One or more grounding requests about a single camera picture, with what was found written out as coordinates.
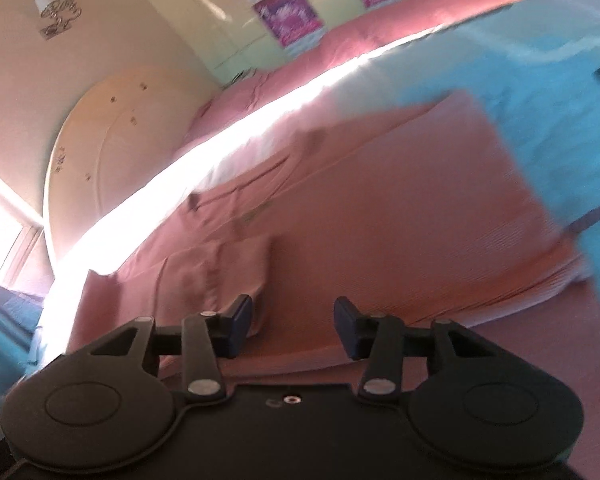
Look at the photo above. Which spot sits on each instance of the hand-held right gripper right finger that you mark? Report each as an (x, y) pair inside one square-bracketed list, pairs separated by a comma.
[(344, 326)]

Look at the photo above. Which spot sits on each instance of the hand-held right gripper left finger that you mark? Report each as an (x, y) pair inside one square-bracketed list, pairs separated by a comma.
[(240, 322)]

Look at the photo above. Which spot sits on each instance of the pink ribbed sweater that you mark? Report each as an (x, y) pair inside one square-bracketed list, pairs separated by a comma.
[(380, 210)]

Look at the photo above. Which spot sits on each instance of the cream rounded headboard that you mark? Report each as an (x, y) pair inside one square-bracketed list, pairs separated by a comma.
[(120, 135)]

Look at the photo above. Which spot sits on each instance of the bright window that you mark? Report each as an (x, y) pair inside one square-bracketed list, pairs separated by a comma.
[(5, 240)]

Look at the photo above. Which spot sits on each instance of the pink bedspread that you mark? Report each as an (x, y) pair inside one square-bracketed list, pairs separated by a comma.
[(355, 45)]

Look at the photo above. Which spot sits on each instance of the light blue bed sheet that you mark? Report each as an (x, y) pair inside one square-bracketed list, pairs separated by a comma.
[(555, 110)]

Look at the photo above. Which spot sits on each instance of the cream glossy wardrobe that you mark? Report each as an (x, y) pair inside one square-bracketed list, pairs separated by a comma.
[(215, 10)]

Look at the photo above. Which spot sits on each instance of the wall lamp with shades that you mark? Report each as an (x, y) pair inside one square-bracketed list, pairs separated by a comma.
[(57, 10)]

